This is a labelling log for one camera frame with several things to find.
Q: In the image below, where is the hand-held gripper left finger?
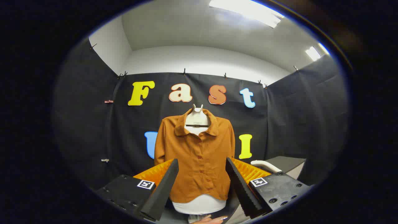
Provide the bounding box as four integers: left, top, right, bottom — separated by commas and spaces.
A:
95, 159, 179, 222

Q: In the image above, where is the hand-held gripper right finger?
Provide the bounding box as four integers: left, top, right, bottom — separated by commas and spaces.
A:
225, 157, 311, 219

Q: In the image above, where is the white garment steamer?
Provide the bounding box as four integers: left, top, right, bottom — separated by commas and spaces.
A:
250, 160, 282, 173

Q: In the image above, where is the orange button-up shirt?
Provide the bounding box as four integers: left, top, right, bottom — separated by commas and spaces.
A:
154, 108, 236, 203

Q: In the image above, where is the white clothes hanger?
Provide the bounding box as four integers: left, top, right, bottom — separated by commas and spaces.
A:
185, 104, 211, 128

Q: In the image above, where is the white mannequin torso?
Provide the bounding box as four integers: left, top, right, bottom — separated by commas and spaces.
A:
172, 126, 226, 216

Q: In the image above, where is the grey cabinet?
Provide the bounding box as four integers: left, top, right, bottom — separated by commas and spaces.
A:
264, 156, 307, 181

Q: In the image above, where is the black backdrop cloth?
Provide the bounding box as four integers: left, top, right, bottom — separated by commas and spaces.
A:
53, 39, 350, 191

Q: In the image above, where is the small ceiling light panel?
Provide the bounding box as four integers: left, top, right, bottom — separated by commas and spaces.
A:
305, 46, 321, 61

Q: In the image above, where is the large ceiling light panel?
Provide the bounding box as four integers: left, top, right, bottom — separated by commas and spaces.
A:
209, 0, 285, 29

